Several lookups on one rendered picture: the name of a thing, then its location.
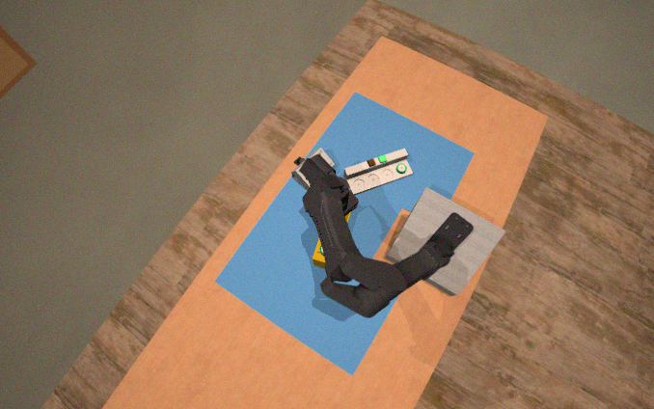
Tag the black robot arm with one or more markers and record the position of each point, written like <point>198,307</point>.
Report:
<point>379,282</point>

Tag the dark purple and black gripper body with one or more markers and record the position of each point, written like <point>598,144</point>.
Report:
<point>350,204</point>

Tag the blue flat mat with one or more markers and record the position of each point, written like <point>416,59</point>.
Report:
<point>272,271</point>

